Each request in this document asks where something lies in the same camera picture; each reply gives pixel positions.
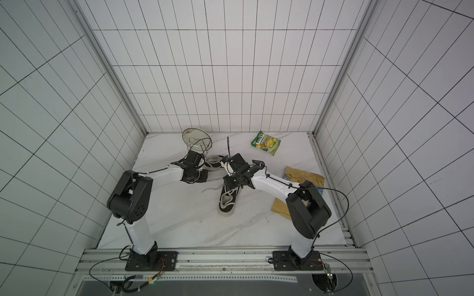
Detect black white sneaker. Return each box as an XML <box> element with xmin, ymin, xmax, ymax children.
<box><xmin>218</xmin><ymin>184</ymin><xmax>241</xmax><ymax>217</ymax></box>
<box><xmin>204</xmin><ymin>155</ymin><xmax>228</xmax><ymax>171</ymax></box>

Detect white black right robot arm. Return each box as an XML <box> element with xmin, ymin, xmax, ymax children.
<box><xmin>222</xmin><ymin>154</ymin><xmax>332</xmax><ymax>260</ymax></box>

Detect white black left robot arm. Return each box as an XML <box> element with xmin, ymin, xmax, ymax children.
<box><xmin>107</xmin><ymin>150</ymin><xmax>208</xmax><ymax>257</ymax></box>

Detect green spring tea snack bag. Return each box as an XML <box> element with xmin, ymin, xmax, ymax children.
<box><xmin>251</xmin><ymin>131</ymin><xmax>281</xmax><ymax>155</ymax></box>

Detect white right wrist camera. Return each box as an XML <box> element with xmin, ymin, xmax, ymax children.
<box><xmin>222</xmin><ymin>156</ymin><xmax>235</xmax><ymax>176</ymax></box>

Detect round mirror on wire stand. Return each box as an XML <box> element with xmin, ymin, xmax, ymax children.
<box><xmin>181</xmin><ymin>128</ymin><xmax>212</xmax><ymax>160</ymax></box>

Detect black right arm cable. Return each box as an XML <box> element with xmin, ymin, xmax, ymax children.
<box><xmin>310</xmin><ymin>186</ymin><xmax>354</xmax><ymax>293</ymax></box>

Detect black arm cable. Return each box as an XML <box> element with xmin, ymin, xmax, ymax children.
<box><xmin>310</xmin><ymin>186</ymin><xmax>354</xmax><ymax>293</ymax></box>
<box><xmin>88</xmin><ymin>243</ymin><xmax>167</xmax><ymax>295</ymax></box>

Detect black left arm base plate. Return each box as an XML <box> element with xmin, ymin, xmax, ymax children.
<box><xmin>125</xmin><ymin>251</ymin><xmax>178</xmax><ymax>272</ymax></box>

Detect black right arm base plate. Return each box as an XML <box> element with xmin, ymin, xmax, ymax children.
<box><xmin>267</xmin><ymin>249</ymin><xmax>324</xmax><ymax>271</ymax></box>

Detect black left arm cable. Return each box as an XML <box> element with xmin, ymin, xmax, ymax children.
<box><xmin>88</xmin><ymin>243</ymin><xmax>167</xmax><ymax>295</ymax></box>

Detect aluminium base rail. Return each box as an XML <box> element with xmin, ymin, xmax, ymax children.
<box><xmin>75</xmin><ymin>247</ymin><xmax>374</xmax><ymax>280</ymax></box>

